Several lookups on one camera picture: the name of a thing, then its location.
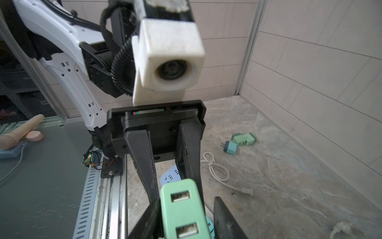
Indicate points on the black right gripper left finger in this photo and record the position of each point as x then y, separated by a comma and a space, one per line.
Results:
150, 225

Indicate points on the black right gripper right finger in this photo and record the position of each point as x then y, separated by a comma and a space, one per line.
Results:
225, 225

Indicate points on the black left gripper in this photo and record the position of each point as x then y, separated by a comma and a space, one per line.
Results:
170, 130

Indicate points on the green charger cube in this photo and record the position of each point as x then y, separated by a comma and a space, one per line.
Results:
238, 139
183, 213
249, 138

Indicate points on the teal charger cube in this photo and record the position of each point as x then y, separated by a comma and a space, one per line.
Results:
211, 227
229, 147

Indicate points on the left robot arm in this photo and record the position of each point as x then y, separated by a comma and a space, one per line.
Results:
127, 75

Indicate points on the blue round power cube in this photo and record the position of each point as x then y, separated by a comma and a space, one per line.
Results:
171, 175

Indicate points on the left circuit board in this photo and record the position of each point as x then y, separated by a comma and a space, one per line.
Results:
94, 159

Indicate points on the pink round pad outside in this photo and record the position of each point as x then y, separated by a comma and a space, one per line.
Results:
34, 136

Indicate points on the aluminium rail frame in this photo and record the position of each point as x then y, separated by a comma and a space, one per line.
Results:
103, 207

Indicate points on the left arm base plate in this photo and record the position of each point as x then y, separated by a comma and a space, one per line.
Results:
112, 167

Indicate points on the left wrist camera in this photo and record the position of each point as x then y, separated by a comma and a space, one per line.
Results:
168, 52

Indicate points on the wooden handle tool outside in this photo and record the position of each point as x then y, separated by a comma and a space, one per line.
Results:
12, 138

